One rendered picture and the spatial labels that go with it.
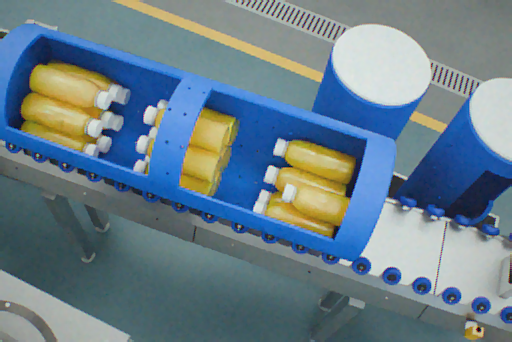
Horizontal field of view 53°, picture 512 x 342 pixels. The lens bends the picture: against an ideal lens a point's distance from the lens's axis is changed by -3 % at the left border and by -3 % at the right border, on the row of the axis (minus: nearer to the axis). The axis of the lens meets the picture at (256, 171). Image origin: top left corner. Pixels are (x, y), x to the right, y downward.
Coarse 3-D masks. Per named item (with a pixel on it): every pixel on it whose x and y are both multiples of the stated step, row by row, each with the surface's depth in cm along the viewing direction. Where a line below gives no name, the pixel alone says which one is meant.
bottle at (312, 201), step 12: (300, 192) 112; (312, 192) 112; (324, 192) 112; (300, 204) 112; (312, 204) 111; (324, 204) 111; (336, 204) 111; (348, 204) 111; (312, 216) 113; (324, 216) 111; (336, 216) 111
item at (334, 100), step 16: (336, 80) 141; (320, 96) 155; (336, 96) 144; (352, 96) 138; (320, 112) 157; (336, 112) 148; (352, 112) 143; (368, 112) 140; (384, 112) 139; (400, 112) 140; (368, 128) 146; (384, 128) 147; (400, 128) 152
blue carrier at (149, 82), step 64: (0, 64) 108; (128, 64) 126; (0, 128) 113; (128, 128) 134; (192, 128) 105; (256, 128) 129; (320, 128) 123; (192, 192) 110; (256, 192) 130; (384, 192) 102
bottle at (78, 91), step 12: (36, 72) 114; (48, 72) 115; (60, 72) 115; (36, 84) 115; (48, 84) 114; (60, 84) 114; (72, 84) 114; (84, 84) 114; (48, 96) 117; (60, 96) 115; (72, 96) 114; (84, 96) 114; (96, 96) 115
